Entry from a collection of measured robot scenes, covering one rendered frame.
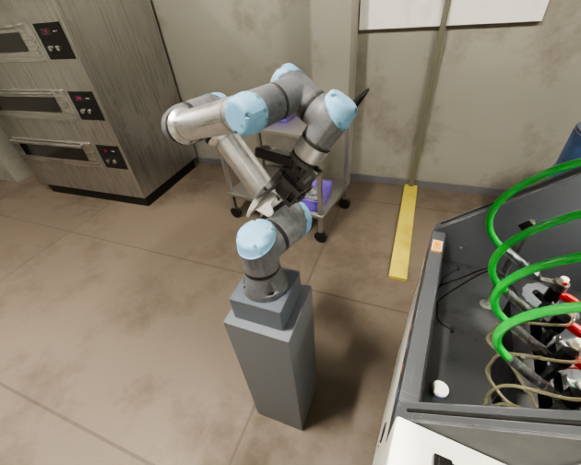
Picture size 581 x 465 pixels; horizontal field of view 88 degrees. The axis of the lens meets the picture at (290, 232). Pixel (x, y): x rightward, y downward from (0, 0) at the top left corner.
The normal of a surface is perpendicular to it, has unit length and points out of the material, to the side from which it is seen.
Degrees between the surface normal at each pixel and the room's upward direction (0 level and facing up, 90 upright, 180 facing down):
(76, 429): 0
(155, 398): 0
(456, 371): 0
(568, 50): 90
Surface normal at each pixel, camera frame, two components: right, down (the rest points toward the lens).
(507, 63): -0.36, 0.62
